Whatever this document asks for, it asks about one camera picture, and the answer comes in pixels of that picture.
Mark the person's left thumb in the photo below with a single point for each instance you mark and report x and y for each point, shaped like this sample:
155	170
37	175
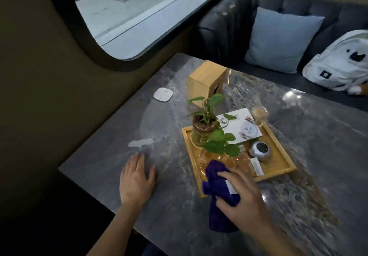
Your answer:
151	176

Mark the clear glass cup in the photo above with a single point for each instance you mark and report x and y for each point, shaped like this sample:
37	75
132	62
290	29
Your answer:
260	116

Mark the white backpack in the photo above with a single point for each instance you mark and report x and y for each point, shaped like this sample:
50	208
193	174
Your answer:
339	63

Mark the dark grey tufted sofa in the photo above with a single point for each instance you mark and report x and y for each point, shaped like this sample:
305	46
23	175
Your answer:
230	25

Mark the green plant in round vase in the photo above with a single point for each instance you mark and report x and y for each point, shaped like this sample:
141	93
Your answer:
218	156

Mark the purple cloth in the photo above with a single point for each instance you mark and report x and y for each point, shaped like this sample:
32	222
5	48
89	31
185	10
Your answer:
217	183

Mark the light blue pillow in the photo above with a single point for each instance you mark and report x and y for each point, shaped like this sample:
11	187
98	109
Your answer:
283	40

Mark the person's right hand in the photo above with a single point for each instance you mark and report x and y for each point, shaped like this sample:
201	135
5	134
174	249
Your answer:
247	201

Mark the rounded window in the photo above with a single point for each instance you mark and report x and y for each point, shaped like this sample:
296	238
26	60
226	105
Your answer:
138	14

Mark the wooden tissue box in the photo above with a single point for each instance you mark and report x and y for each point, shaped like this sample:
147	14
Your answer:
202	81

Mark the person's right thumb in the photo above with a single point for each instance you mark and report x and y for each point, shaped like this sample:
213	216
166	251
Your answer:
227	209

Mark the person's right forearm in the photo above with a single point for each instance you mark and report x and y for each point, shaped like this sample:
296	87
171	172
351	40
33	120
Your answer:
283	243

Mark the green plant in glass jar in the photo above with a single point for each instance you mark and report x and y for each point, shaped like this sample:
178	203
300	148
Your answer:
201	126

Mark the white square coaster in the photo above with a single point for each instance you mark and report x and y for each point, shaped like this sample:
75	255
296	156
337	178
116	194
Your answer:
163	94

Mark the round silver device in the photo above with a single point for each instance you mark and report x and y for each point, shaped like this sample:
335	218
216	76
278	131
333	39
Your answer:
259	150

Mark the person's left forearm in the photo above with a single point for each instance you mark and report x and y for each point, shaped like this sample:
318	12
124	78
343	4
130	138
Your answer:
115	230

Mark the wooden tray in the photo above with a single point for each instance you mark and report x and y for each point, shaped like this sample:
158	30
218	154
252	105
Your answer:
280	160

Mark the person's left hand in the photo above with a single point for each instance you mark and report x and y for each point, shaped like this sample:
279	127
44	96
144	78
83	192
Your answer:
135	183

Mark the small white packet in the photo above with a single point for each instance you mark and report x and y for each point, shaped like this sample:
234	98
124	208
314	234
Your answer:
256	167

